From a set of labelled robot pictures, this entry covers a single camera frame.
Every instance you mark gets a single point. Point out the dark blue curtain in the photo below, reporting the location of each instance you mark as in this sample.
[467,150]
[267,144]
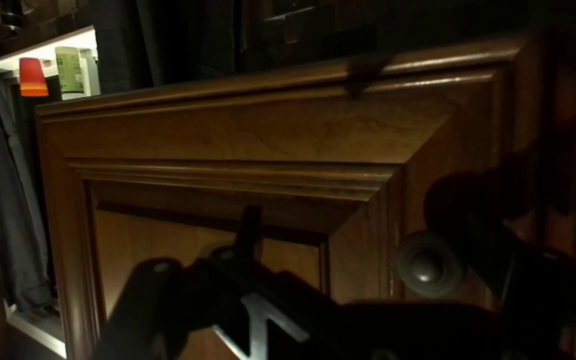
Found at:
[22,238]

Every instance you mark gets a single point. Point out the wooden cabinet door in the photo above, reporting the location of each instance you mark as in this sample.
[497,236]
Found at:
[339,157]

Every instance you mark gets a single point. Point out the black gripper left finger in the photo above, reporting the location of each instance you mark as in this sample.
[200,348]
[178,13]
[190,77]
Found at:
[162,304]

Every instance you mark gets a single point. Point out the dark round cabinet knob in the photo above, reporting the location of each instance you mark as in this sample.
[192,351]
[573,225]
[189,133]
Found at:
[429,265]

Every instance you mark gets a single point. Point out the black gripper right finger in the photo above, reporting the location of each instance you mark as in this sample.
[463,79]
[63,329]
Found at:
[534,284]

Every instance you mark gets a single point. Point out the orange cup on sill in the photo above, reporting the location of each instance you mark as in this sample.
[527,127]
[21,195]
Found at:
[33,82]

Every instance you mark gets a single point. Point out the white window frame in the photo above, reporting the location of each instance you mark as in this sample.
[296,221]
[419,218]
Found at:
[44,326]

